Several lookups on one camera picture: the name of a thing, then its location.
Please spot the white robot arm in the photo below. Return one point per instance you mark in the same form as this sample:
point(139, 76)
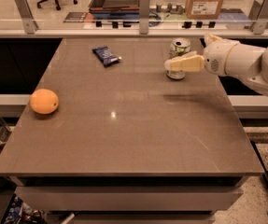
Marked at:
point(248, 64)

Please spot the middle metal glass post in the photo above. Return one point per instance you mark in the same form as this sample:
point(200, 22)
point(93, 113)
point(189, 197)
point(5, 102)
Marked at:
point(143, 16)

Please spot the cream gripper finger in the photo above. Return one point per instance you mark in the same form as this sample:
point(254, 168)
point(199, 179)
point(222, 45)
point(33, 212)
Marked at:
point(210, 38)
point(194, 63)

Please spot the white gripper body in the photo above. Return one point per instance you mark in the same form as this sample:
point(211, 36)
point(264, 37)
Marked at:
point(216, 57)

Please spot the right metal glass post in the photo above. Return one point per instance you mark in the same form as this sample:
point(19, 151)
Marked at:
point(259, 16)

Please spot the orange fruit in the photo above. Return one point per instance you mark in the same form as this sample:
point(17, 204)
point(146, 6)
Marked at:
point(44, 101)

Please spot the blue snack packet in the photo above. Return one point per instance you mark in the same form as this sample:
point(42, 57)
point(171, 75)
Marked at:
point(106, 56)

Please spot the cardboard box with label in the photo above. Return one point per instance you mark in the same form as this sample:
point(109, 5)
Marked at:
point(203, 9)

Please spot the metal glass post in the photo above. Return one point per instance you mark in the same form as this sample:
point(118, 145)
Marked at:
point(28, 22)
point(143, 16)
point(259, 16)

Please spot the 7up soda can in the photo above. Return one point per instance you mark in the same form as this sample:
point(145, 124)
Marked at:
point(178, 47)

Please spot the left metal glass post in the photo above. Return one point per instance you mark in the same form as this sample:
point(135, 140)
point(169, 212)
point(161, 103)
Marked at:
point(28, 22)

